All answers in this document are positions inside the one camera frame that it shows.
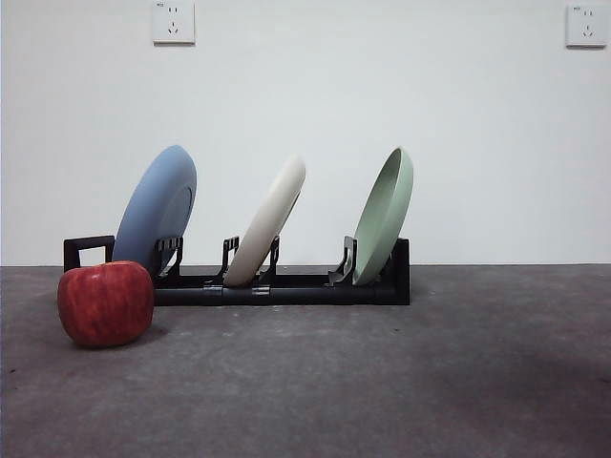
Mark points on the cream yellow plate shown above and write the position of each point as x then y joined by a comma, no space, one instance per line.
267,224

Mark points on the red apple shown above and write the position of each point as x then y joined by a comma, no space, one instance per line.
105,305

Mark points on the black plate rack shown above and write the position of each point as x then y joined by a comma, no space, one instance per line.
305,296

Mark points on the green plate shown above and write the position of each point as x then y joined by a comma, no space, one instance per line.
386,214

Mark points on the blue plate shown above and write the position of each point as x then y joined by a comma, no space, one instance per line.
153,205

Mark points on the white wall socket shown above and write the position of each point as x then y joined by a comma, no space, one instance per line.
586,26
174,24

